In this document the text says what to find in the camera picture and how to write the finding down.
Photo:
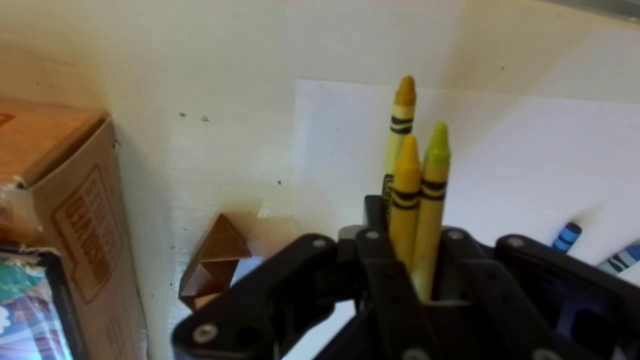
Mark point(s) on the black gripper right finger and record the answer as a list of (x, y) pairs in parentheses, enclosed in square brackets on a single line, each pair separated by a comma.
[(526, 300)]

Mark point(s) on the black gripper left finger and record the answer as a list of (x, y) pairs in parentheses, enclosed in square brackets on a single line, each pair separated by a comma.
[(372, 300)]

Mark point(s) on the yellow crayon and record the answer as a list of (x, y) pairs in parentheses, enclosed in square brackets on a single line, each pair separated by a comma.
[(405, 212)]

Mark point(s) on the yellow-green crayon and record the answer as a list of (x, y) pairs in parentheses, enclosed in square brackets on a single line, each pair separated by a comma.
[(432, 212)]

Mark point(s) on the golden orange crayon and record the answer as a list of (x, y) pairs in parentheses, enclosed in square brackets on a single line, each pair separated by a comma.
[(401, 133)]

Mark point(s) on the light blue crayon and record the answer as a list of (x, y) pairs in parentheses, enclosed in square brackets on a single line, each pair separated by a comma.
[(623, 259)]

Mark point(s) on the dark colourful cover book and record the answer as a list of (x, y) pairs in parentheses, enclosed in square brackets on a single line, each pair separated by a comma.
[(32, 313)]

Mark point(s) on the white paper sheet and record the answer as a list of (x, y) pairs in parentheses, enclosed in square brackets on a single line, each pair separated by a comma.
[(520, 167)]

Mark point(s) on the orange cardboard game box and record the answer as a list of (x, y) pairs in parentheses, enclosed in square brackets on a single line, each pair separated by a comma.
[(87, 221)]

